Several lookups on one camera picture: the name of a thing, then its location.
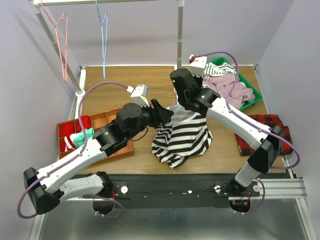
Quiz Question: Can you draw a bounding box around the red black plaid shirt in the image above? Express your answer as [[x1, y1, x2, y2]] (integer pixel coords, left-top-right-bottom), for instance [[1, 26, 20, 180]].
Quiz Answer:
[[234, 113, 293, 157]]

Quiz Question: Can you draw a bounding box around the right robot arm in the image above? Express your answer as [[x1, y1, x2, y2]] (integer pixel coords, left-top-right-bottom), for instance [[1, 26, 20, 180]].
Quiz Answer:
[[169, 68, 283, 196]]

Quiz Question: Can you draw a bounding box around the red sock left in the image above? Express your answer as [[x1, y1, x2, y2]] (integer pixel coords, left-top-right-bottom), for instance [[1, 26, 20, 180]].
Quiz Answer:
[[59, 121, 76, 137]]

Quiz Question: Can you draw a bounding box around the black mounting base plate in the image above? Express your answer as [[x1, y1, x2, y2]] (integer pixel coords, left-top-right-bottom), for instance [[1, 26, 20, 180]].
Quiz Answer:
[[74, 172, 278, 210]]

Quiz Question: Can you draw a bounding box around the thin striped garment in bin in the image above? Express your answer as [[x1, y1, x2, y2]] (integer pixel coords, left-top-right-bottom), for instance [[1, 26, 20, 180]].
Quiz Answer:
[[204, 62, 237, 77]]

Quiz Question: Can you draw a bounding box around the pink garment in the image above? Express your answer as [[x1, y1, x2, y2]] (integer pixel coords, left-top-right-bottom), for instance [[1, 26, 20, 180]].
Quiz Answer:
[[203, 75, 255, 110]]

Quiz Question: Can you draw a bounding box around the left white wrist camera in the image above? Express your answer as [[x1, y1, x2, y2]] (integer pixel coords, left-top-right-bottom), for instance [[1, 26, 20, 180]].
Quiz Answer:
[[130, 84, 150, 107]]

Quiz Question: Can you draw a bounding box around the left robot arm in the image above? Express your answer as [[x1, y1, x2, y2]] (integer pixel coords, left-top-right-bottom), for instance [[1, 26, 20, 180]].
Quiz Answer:
[[23, 99, 174, 215]]

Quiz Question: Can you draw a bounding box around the pink wire hanger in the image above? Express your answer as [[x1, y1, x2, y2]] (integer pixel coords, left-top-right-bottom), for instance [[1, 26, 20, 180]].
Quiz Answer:
[[40, 0, 69, 82]]

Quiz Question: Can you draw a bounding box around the teal sock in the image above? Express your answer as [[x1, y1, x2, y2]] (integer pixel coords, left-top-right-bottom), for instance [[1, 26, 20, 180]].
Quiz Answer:
[[67, 127, 95, 148]]

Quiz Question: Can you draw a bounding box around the green plastic bin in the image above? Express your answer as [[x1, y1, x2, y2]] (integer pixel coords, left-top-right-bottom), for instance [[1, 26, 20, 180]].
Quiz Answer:
[[206, 57, 263, 111]]

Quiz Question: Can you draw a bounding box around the black white striped tank top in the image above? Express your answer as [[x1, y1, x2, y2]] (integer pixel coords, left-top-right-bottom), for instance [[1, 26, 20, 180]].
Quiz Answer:
[[151, 110, 213, 169]]

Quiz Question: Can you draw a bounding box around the red sock with white cuff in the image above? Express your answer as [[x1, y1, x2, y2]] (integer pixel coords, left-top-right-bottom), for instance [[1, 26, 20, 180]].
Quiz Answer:
[[60, 115, 93, 152]]

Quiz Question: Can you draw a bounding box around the metal clothes rack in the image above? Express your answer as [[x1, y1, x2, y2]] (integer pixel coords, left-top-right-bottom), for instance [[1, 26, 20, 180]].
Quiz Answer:
[[31, 0, 187, 98]]

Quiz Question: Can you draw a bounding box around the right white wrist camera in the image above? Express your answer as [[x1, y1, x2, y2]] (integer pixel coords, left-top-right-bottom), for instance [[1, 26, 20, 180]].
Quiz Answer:
[[188, 54, 207, 78]]

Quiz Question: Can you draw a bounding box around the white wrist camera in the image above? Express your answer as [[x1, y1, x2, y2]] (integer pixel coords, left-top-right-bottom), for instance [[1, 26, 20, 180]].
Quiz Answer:
[[130, 84, 150, 107], [188, 54, 207, 78]]

